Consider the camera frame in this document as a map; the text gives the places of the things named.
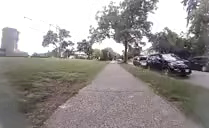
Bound small dark tree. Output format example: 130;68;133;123
75;39;95;60

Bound dark car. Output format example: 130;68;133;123
132;55;150;69

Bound wide grass field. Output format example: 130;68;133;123
0;56;110;128

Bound tree with sparse crown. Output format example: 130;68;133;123
41;28;75;58

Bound grass strip beside road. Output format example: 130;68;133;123
120;62;209;128

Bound black car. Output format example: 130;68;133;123
146;53;192;76

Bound distant trees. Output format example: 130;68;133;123
91;47;121;62

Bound tall grey building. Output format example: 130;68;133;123
0;27;21;56

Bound large tree with dark trunk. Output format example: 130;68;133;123
88;0;160;64

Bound dark vehicle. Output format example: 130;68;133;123
188;55;209;73

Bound dense roadside trees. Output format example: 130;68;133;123
148;0;209;61

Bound overhead wires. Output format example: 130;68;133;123
23;15;61;31

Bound grey concrete pavement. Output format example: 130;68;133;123
41;61;201;128

